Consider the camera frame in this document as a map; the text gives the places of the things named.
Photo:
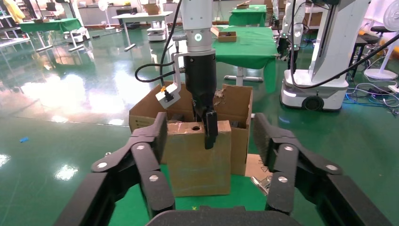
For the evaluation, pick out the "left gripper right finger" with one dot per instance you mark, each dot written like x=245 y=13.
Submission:
x=283 y=162

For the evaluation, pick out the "blue floor scrap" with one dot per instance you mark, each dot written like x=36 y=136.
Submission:
x=24 y=139

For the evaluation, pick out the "black tall stool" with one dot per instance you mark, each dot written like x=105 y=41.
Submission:
x=367 y=39

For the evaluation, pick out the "black round stool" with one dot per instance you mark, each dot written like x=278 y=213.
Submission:
x=378 y=29

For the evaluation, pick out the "long green covered table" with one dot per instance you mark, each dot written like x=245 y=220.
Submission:
x=50 y=25

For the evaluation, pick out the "black power strip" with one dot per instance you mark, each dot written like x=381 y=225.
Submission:
x=378 y=91

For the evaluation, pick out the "yellow hanging cloth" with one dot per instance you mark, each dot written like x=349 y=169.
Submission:
x=14 y=11

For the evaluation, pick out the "white desk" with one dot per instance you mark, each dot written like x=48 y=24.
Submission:
x=140 y=16

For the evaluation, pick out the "shallow cardboard tray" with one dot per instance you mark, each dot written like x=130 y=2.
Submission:
x=226 y=38

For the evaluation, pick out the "small taped cardboard box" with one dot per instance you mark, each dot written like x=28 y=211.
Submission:
x=193 y=168

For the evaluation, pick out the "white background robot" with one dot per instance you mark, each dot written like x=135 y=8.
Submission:
x=286 y=18

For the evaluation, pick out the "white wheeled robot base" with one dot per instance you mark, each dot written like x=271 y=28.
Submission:
x=324 y=90

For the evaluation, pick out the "metal storage shelf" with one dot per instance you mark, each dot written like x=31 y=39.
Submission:
x=12 y=29

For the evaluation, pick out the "large open cardboard carton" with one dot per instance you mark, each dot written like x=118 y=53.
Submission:
x=240 y=103

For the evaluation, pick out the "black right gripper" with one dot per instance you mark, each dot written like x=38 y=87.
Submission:
x=201 y=78

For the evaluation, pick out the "flat printed cardboard sheet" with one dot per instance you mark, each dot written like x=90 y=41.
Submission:
x=254 y=165

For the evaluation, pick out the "white standing fan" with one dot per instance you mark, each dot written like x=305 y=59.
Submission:
x=104 y=6

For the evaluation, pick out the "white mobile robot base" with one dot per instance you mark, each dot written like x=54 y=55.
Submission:
x=78 y=34

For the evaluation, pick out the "black block in carton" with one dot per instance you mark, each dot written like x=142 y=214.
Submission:
x=177 y=117
x=235 y=124

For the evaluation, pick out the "white pedestal fan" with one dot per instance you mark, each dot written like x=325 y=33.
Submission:
x=380 y=74

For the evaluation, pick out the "small green covered table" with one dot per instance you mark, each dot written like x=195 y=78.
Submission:
x=249 y=15

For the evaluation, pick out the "cardboard box on desk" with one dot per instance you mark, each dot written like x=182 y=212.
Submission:
x=151 y=9

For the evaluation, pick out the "metal binder clip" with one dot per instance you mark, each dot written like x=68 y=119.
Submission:
x=261 y=184

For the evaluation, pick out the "green table cloth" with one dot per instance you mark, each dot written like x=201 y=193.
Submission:
x=243 y=193

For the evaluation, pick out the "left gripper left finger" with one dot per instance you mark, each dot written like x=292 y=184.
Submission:
x=146 y=162

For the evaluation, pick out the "white mobile base under desk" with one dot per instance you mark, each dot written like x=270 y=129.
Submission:
x=156 y=32

